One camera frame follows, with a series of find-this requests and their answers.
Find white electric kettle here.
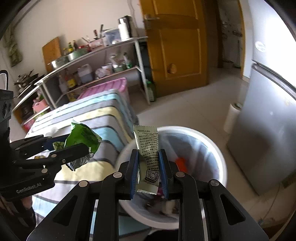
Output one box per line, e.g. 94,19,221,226
118,16,137,41

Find left hand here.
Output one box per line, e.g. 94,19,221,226
21,196,33,209

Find silver refrigerator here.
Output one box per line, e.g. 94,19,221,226
227,1,295,195

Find pink utensil holder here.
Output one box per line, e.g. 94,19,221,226
88,38,105,51

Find pale green sachet wrapper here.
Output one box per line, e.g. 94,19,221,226
133,126,160,195

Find metal kitchen shelf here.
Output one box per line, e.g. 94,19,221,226
13,37,148,127

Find green glass bottle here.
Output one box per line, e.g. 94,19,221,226
146,80,156,102

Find steel pot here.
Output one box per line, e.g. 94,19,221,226
48,56,69,70

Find black frying pans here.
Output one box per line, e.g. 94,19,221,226
14,70,44,93

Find green snack bag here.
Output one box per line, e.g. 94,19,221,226
53,120,102,171

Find green metal basin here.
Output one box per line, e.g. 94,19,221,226
67,48,88,61

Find wooden cutting board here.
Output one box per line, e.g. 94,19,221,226
42,37,61,73

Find pink plastic storage box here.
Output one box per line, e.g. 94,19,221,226
78,77,130,102

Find white oil jug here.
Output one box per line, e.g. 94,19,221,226
77,64,94,84

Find striped tablecloth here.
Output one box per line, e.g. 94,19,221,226
26,90,139,223

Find white trash bin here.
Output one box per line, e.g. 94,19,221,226
119,126,227,230

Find pink green carton box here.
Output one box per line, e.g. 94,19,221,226
22,111,48,133

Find soy sauce bottle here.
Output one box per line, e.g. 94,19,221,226
65,69,77,90

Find white paper towel roll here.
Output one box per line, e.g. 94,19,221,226
223,103,242,134

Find orange wooden door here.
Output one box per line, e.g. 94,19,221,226
140,0,209,97

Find clear plastic container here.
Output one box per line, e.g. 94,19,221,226
103,28,121,47

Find pink basket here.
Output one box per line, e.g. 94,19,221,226
33,99,48,113

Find red plastic wrapper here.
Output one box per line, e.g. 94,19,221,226
175,157,188,173

